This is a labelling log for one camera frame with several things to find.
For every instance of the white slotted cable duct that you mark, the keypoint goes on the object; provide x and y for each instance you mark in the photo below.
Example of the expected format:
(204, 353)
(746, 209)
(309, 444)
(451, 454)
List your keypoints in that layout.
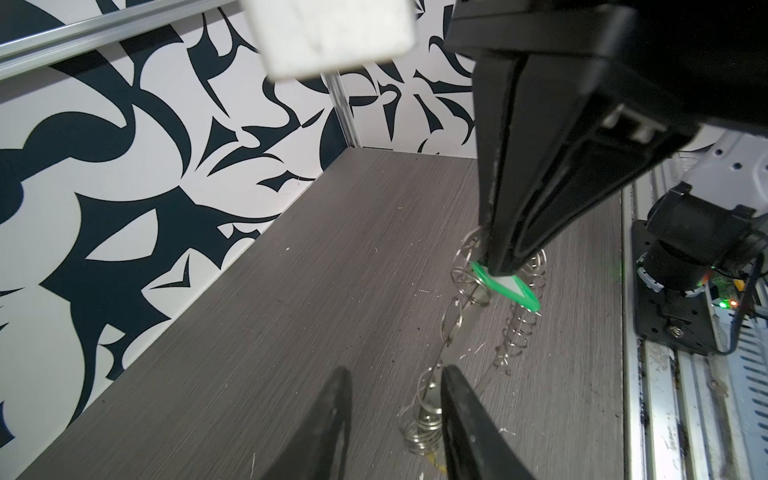
(747, 374)

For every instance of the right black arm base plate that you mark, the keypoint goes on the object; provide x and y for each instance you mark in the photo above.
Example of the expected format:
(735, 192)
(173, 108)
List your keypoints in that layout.
(668, 318)

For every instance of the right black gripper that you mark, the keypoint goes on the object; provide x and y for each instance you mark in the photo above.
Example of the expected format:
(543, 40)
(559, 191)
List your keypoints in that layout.
(711, 56)

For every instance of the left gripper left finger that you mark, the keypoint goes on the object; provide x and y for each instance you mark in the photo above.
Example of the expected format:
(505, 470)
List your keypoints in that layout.
(319, 447)

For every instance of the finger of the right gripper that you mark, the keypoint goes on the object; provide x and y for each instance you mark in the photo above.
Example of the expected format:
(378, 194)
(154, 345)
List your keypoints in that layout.
(526, 106)

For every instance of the green capped key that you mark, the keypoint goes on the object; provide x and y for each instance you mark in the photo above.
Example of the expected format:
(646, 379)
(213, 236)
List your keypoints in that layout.
(512, 287)

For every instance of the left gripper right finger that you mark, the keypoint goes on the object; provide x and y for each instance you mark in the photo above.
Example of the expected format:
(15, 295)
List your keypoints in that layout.
(474, 448)

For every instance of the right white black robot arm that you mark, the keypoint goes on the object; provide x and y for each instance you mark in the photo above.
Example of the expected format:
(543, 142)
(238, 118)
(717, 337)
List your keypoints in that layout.
(716, 217)

